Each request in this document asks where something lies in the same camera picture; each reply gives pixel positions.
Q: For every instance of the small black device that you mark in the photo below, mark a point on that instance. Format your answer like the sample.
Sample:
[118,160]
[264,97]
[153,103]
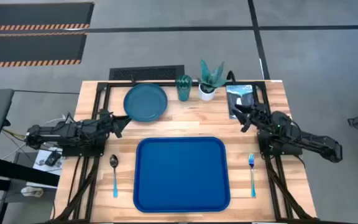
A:
[53,158]

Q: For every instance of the black perforated floor mat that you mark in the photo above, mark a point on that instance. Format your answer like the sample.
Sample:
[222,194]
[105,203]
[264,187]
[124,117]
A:
[146,72]

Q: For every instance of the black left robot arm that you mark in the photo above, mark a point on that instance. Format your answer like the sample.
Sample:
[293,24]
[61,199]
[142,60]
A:
[57,132]

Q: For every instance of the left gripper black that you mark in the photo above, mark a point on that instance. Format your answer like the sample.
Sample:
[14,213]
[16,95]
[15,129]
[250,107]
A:
[107,123]

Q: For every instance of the teal faceted plastic cup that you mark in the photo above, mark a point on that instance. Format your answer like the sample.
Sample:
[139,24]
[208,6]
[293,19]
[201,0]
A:
[184,88]

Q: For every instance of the dark teal round plate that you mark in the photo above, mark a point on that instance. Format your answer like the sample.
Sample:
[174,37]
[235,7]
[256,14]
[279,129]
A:
[145,102]

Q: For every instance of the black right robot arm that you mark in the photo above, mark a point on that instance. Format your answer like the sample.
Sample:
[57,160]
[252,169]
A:
[306,140]

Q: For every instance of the succulent plant in white pot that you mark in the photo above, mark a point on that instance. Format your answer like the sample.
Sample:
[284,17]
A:
[209,84]

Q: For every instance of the black hazard-striped floor mat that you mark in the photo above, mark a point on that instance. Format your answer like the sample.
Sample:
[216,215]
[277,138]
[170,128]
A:
[31,49]
[36,15]

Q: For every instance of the blue plastic tray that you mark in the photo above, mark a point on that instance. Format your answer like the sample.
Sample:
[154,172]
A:
[181,174]

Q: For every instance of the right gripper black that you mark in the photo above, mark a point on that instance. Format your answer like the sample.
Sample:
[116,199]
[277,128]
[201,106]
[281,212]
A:
[258,115]

